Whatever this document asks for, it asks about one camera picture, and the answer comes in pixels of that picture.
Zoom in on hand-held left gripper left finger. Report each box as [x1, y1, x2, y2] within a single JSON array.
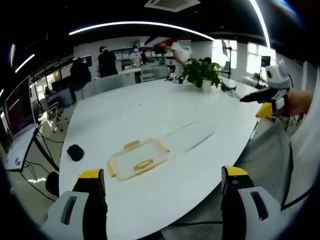
[[40, 168, 109, 240]]

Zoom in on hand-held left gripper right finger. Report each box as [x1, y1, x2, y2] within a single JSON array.
[[220, 164, 289, 240]]

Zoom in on clear plastic food container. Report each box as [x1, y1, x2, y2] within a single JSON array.
[[161, 121, 216, 152]]

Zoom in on clear container lid yellow latches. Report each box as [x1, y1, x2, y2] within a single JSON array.
[[106, 138, 171, 182]]

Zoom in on person's right hand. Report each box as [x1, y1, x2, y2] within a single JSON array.
[[281, 89, 315, 118]]

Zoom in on small dark monitor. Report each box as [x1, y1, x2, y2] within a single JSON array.
[[260, 55, 272, 69]]

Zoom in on grey object on table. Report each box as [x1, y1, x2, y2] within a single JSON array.
[[221, 83, 241, 98]]

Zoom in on black round stool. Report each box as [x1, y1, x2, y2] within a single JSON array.
[[45, 171, 60, 196]]

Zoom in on grey mesh chair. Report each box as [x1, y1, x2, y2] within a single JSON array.
[[238, 116, 294, 210]]

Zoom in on tripod light stand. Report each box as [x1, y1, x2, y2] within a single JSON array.
[[220, 37, 234, 80]]

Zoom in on white plant pot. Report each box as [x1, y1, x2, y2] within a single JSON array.
[[200, 78, 212, 95]]

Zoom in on small black round object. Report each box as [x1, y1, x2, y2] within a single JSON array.
[[66, 144, 85, 162]]

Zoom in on green leafy plant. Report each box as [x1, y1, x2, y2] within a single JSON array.
[[181, 58, 225, 90]]

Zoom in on black and white toy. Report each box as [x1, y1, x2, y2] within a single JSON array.
[[166, 73, 185, 85]]

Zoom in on grey office chair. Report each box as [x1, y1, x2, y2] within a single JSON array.
[[46, 99, 69, 134]]

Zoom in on ceiling air vent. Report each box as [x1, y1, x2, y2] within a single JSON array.
[[143, 0, 202, 13]]

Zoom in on curved ceiling light strip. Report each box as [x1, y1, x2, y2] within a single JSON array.
[[68, 20, 216, 41]]

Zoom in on black cable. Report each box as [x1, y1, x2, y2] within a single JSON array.
[[171, 218, 224, 227]]

